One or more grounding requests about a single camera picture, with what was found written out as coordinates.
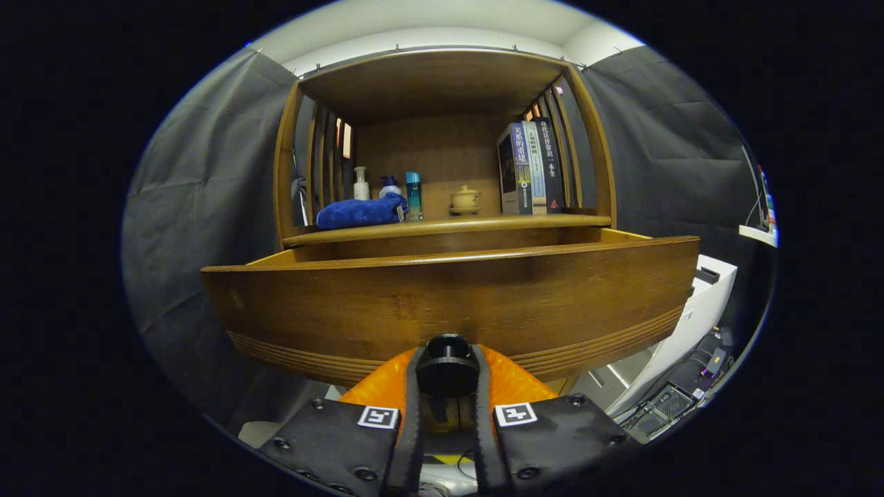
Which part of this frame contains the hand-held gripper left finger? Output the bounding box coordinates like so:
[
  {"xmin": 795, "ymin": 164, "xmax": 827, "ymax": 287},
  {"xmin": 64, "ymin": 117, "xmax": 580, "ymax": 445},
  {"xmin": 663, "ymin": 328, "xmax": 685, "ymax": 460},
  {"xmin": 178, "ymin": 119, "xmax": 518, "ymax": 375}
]
[{"xmin": 259, "ymin": 345, "xmax": 423, "ymax": 497}]

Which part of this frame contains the clear blue bottle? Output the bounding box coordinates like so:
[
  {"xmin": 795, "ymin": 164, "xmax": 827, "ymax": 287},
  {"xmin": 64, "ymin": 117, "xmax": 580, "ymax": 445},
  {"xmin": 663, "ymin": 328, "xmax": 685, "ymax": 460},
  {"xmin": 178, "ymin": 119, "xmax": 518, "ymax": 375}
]
[{"xmin": 405, "ymin": 172, "xmax": 423, "ymax": 222}]

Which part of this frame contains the wooden countertop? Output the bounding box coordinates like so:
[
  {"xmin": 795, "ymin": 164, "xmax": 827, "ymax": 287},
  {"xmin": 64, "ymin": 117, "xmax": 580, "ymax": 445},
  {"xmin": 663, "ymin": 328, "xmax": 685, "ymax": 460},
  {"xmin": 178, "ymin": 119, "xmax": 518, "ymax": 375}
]
[{"xmin": 282, "ymin": 213, "xmax": 612, "ymax": 248}]

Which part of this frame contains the black electronic equipment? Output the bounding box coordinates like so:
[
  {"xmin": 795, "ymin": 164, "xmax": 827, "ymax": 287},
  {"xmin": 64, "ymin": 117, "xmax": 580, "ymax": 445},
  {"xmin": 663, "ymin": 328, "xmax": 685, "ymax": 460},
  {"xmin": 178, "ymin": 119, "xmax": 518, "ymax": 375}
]
[{"xmin": 618, "ymin": 328, "xmax": 734, "ymax": 444}]

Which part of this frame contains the book with pale spine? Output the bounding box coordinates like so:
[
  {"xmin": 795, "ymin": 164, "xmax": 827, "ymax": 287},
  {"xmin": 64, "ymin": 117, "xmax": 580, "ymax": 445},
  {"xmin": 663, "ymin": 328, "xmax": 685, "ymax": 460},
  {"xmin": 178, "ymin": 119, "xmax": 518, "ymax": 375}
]
[{"xmin": 523, "ymin": 121, "xmax": 548, "ymax": 215}]

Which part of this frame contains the book with blue spine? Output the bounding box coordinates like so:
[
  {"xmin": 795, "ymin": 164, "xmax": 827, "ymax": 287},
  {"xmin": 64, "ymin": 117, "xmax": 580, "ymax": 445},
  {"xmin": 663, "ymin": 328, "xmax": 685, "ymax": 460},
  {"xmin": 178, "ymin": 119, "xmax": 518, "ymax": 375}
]
[{"xmin": 497, "ymin": 123, "xmax": 534, "ymax": 215}]

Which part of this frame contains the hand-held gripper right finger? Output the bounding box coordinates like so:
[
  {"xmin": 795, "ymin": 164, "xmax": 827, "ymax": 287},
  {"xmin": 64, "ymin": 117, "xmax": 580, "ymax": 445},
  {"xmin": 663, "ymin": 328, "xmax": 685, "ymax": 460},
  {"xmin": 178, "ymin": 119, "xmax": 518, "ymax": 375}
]
[{"xmin": 472, "ymin": 344, "xmax": 640, "ymax": 496}]

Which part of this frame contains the folded blue towel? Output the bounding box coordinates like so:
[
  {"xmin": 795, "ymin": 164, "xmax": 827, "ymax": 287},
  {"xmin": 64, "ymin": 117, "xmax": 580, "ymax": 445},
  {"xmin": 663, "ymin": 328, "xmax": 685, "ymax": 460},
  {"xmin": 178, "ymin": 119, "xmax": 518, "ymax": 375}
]
[{"xmin": 316, "ymin": 192, "xmax": 408, "ymax": 231}]

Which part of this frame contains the white side cabinet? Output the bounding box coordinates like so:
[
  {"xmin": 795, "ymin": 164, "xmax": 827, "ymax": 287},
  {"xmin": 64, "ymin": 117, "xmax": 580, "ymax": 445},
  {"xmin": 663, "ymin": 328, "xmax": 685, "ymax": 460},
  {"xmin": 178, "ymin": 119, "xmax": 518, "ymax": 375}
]
[{"xmin": 608, "ymin": 254, "xmax": 738, "ymax": 418}]

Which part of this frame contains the wooden drawer with black knob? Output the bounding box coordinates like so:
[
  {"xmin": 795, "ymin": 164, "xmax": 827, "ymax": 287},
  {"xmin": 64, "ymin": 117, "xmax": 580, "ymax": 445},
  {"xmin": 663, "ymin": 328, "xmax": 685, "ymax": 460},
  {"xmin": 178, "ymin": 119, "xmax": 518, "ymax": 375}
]
[{"xmin": 200, "ymin": 226, "xmax": 700, "ymax": 400}]

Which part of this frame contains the white wall shelf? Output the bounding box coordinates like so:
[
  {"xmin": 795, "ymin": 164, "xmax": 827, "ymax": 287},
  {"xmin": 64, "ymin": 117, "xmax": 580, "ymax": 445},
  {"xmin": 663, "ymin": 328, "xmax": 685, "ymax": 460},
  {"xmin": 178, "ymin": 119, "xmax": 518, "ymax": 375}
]
[{"xmin": 739, "ymin": 224, "xmax": 778, "ymax": 248}]

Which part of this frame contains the wooden cabinet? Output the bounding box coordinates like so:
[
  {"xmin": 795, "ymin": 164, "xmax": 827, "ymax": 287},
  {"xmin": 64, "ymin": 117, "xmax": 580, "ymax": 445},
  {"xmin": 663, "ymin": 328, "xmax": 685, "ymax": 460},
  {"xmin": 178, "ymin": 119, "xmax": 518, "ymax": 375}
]
[{"xmin": 273, "ymin": 48, "xmax": 617, "ymax": 263}]

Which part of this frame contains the book with black spine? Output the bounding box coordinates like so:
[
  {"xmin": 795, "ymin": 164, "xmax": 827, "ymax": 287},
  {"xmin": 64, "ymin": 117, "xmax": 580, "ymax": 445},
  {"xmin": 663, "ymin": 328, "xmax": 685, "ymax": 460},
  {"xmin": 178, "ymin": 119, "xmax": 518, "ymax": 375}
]
[{"xmin": 535, "ymin": 117, "xmax": 566, "ymax": 214}]

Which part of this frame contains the beige lidded tea cup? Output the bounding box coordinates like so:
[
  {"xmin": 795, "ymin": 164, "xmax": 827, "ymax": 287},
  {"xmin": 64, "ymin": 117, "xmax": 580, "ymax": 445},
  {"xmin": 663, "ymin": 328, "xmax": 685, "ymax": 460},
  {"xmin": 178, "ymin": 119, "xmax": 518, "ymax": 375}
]
[{"xmin": 449, "ymin": 184, "xmax": 482, "ymax": 216}]

